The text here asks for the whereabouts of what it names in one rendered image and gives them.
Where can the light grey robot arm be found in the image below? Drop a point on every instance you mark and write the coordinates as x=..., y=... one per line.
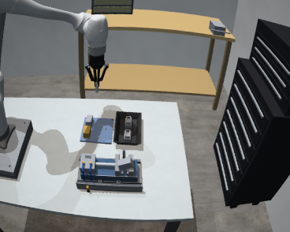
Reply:
x=96, y=33

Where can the yellow rectangular block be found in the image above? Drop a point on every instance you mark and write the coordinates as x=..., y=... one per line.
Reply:
x=86, y=131

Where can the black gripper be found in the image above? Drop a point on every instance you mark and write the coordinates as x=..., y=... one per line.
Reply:
x=98, y=62

